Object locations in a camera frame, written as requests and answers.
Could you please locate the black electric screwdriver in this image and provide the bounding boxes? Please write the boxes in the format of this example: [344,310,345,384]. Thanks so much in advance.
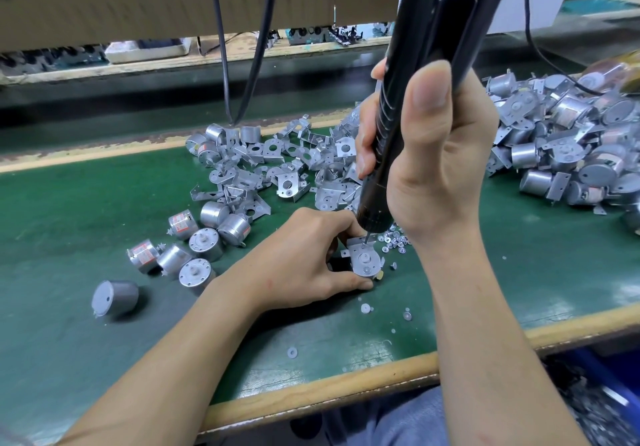
[357,0,521,234]

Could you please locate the person's left forearm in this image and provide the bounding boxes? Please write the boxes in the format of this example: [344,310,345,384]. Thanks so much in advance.
[55,281,263,446]

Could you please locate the silver metal bracket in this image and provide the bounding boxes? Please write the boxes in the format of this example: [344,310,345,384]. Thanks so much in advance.
[340,237,381,267]

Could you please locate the brown back panel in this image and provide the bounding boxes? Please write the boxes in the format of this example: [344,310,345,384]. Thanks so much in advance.
[0,0,406,54]

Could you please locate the orange packet in plastic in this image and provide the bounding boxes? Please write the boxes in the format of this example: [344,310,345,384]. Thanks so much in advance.
[580,55,640,94]

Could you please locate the pile of assembled motors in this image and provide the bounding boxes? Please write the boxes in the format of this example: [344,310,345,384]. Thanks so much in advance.
[485,65,640,232]

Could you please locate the green bench mat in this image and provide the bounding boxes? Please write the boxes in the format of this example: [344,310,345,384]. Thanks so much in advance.
[0,110,640,446]

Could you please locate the person's left hand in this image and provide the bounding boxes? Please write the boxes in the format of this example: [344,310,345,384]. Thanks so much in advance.
[222,207,376,314]

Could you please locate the pile of metal brackets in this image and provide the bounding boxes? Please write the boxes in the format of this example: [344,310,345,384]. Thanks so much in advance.
[185,110,366,227]

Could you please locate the person's right hand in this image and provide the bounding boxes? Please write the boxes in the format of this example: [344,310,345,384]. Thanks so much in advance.
[355,58,499,247]

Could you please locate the pile of silver motors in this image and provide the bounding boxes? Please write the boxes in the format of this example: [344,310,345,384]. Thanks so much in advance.
[90,200,253,320]

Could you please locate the black hanging cable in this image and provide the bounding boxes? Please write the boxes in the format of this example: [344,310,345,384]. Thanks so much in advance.
[205,0,234,126]
[235,0,281,126]

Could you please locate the silver round motor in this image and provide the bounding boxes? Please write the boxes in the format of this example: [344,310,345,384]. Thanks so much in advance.
[345,245,388,282]

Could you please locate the dark blue crate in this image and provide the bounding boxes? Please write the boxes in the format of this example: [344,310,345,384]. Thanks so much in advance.
[560,351,640,446]

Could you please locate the person's right forearm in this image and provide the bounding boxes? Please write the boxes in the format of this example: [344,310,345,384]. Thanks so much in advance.
[410,231,591,446]

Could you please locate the grey blue trousers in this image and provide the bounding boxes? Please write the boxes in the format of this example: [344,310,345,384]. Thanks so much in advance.
[330,385,451,446]

